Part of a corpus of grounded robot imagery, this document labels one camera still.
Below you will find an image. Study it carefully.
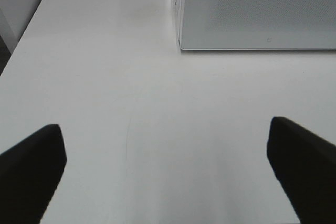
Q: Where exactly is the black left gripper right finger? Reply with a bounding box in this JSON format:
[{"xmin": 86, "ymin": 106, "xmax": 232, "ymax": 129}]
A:
[{"xmin": 267, "ymin": 116, "xmax": 335, "ymax": 223}]

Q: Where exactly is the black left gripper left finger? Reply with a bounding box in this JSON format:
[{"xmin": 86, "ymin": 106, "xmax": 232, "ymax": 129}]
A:
[{"xmin": 1, "ymin": 124, "xmax": 67, "ymax": 223}]

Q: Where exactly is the white microwave oven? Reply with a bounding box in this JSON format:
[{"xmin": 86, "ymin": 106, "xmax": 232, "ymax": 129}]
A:
[{"xmin": 173, "ymin": 0, "xmax": 336, "ymax": 51}]

